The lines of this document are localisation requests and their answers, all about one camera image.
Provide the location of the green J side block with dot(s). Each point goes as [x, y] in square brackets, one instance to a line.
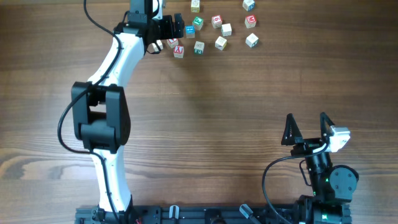
[199, 47]

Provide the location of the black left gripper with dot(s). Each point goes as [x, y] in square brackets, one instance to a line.
[178, 25]

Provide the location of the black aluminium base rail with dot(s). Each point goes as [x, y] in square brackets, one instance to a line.
[214, 214]

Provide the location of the red letter M block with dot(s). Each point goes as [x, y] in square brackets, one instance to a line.
[250, 21]

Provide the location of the yellow wooden block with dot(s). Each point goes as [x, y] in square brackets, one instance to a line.
[195, 5]

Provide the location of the plain pale wooden block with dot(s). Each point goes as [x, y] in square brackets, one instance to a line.
[157, 46]

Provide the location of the bird picture wooden block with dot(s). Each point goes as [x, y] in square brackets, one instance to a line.
[252, 40]

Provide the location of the red letter Y block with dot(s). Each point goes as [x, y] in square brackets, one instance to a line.
[178, 51]

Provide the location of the green letter R block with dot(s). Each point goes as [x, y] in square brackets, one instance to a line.
[198, 23]

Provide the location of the red letter A block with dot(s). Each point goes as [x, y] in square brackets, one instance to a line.
[172, 43]

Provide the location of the red number 9 block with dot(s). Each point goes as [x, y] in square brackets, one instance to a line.
[216, 21]

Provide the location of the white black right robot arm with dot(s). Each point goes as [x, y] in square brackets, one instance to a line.
[333, 186]

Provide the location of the plain Z wooden block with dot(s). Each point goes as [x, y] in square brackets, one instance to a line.
[226, 30]

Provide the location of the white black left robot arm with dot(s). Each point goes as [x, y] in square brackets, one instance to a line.
[101, 118]

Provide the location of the blue side wooden block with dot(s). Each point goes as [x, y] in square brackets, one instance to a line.
[248, 5]

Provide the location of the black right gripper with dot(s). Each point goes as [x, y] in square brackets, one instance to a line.
[311, 146]

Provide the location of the blue letter H block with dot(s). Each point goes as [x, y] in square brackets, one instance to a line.
[190, 32]

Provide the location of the hammer picture wooden block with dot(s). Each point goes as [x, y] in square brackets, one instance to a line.
[220, 43]

